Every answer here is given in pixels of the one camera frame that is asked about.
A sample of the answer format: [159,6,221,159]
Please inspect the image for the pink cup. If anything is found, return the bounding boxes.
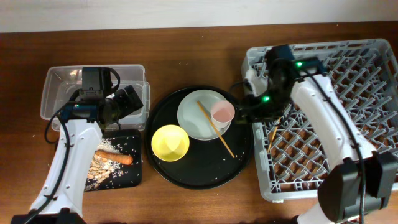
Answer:
[210,100,235,128]

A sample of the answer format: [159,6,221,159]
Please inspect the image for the orange carrot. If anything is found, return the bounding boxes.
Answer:
[95,150,133,165]

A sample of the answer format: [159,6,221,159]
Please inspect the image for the yellow bowl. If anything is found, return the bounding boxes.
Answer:
[150,124,190,162]

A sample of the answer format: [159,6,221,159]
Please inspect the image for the wooden chopstick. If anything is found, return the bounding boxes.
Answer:
[196,101,235,158]
[267,117,282,152]

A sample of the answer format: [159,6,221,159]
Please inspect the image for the nut and rice scraps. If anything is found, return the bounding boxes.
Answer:
[84,138,134,192]

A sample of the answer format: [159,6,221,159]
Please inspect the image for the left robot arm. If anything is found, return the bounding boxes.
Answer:
[11,86,143,223]

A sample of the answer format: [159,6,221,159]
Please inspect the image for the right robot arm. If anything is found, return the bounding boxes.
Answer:
[235,45,397,223]

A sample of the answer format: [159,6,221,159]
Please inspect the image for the grey dishwasher rack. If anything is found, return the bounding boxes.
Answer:
[252,39,397,202]

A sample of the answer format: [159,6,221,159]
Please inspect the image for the black rectangular tray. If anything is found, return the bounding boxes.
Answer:
[54,129,143,192]

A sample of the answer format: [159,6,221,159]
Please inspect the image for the clear plastic bin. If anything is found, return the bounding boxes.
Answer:
[40,64,150,131]

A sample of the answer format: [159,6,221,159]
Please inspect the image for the pale grey plate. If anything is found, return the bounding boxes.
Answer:
[177,90,231,141]

